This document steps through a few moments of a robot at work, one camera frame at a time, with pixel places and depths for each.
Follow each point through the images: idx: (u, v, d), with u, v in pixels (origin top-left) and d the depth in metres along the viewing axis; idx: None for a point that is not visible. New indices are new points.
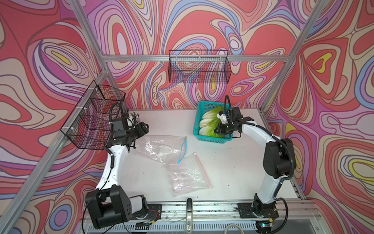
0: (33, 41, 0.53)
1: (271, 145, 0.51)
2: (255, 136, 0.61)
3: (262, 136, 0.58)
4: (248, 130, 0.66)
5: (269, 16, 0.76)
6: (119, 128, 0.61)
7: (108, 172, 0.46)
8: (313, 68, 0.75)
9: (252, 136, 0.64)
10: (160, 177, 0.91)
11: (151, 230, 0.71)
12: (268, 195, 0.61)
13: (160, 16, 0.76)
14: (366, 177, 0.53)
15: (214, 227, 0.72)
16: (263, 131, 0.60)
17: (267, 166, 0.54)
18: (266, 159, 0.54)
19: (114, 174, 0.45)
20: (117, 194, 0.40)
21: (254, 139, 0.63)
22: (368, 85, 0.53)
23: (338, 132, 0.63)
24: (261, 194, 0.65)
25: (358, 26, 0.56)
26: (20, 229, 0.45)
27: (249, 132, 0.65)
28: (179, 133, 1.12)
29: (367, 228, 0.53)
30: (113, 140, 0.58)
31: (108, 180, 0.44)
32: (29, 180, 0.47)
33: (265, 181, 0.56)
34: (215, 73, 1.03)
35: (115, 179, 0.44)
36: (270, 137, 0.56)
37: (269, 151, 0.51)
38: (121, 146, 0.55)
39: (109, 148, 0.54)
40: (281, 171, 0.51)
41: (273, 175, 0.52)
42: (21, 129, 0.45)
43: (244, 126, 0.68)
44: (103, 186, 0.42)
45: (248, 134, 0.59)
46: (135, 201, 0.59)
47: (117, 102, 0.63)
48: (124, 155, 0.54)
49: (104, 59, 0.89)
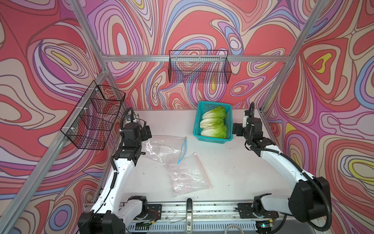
0: (33, 41, 0.53)
1: (302, 186, 0.42)
2: (280, 168, 0.51)
3: (289, 170, 0.48)
4: (270, 157, 0.56)
5: (269, 17, 0.76)
6: (129, 137, 0.57)
7: (107, 193, 0.43)
8: (313, 68, 0.75)
9: (276, 166, 0.53)
10: (160, 177, 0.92)
11: (151, 230, 0.71)
12: (275, 208, 0.58)
13: (160, 16, 0.76)
14: (365, 177, 0.53)
15: (214, 227, 0.72)
16: (290, 165, 0.49)
17: (294, 207, 0.45)
18: (294, 200, 0.44)
19: (111, 197, 0.42)
20: (108, 223, 0.37)
21: (277, 167, 0.53)
22: (368, 85, 0.53)
23: (338, 132, 0.63)
24: (267, 202, 0.62)
25: (358, 26, 0.56)
26: (20, 229, 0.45)
27: (271, 160, 0.55)
28: (179, 133, 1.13)
29: (366, 228, 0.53)
30: (121, 150, 0.55)
31: (104, 203, 0.41)
32: (29, 180, 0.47)
33: (277, 199, 0.58)
34: (215, 73, 1.03)
35: (111, 203, 0.41)
36: (299, 174, 0.46)
37: (299, 193, 0.42)
38: (127, 162, 0.51)
39: (115, 161, 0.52)
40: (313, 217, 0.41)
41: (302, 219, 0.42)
42: (22, 129, 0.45)
43: (264, 152, 0.57)
44: (98, 209, 0.40)
45: (269, 161, 0.57)
46: (133, 209, 0.57)
47: (131, 108, 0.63)
48: (128, 171, 0.51)
49: (104, 59, 0.89)
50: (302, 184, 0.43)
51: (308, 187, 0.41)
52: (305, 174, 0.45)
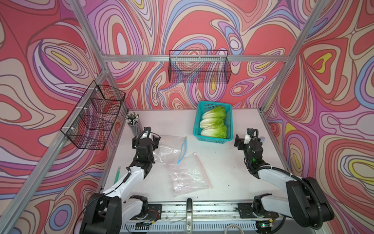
0: (33, 41, 0.53)
1: (293, 185, 0.45)
2: (274, 179, 0.56)
3: (282, 177, 0.53)
4: (264, 175, 0.61)
5: (269, 17, 0.76)
6: (142, 153, 0.64)
7: (119, 185, 0.50)
8: (313, 68, 0.75)
9: (271, 180, 0.57)
10: (160, 177, 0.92)
11: (151, 230, 0.71)
12: (275, 209, 0.58)
13: (160, 16, 0.76)
14: (365, 177, 0.53)
15: (214, 227, 0.72)
16: (281, 173, 0.56)
17: (295, 213, 0.45)
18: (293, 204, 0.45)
19: (121, 188, 0.48)
20: (114, 205, 0.41)
21: (273, 181, 0.56)
22: (368, 85, 0.53)
23: (338, 132, 0.63)
24: (267, 203, 0.62)
25: (358, 26, 0.56)
26: (21, 229, 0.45)
27: (267, 176, 0.60)
28: (179, 132, 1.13)
29: (367, 228, 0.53)
30: (136, 161, 0.66)
31: (115, 189, 0.47)
32: (29, 180, 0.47)
33: (278, 200, 0.58)
34: (215, 73, 1.03)
35: (120, 191, 0.46)
36: (289, 177, 0.51)
37: (293, 194, 0.44)
38: (140, 169, 0.60)
39: (130, 167, 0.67)
40: (312, 219, 0.41)
41: (304, 223, 0.42)
42: (21, 129, 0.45)
43: (260, 172, 0.63)
44: (109, 192, 0.46)
45: (266, 178, 0.61)
46: (133, 208, 0.58)
47: (148, 126, 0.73)
48: (138, 178, 0.57)
49: (104, 59, 0.89)
50: (293, 183, 0.46)
51: (297, 186, 0.45)
52: (293, 176, 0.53)
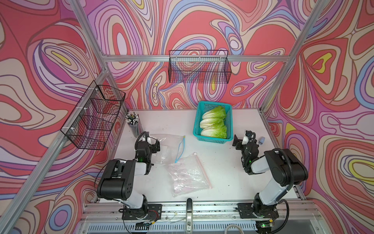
0: (33, 41, 0.53)
1: (270, 153, 0.55)
2: (261, 166, 0.65)
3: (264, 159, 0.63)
4: (257, 169, 0.69)
5: (269, 17, 0.76)
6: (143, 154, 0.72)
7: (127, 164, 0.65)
8: (313, 68, 0.75)
9: (259, 169, 0.67)
10: (160, 177, 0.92)
11: (151, 230, 0.71)
12: (270, 196, 0.60)
13: (160, 16, 0.76)
14: (365, 177, 0.53)
15: (214, 227, 0.72)
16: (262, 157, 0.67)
17: (276, 178, 0.51)
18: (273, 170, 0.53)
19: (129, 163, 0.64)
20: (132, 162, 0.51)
21: (260, 168, 0.67)
22: (368, 85, 0.53)
23: (338, 132, 0.63)
24: (263, 194, 0.65)
25: (358, 26, 0.56)
26: (20, 229, 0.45)
27: (256, 166, 0.69)
28: (179, 132, 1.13)
29: (367, 228, 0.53)
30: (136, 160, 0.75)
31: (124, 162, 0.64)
32: (29, 180, 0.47)
33: (269, 185, 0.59)
34: (215, 73, 1.03)
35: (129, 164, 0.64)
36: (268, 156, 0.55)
37: (271, 160, 0.54)
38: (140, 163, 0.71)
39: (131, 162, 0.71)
40: (287, 174, 0.48)
41: (283, 182, 0.48)
42: (22, 129, 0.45)
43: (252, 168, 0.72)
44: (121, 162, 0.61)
45: (256, 170, 0.69)
46: (135, 197, 0.58)
47: (143, 133, 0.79)
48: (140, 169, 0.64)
49: (104, 59, 0.89)
50: (270, 152, 0.55)
51: (272, 153, 0.55)
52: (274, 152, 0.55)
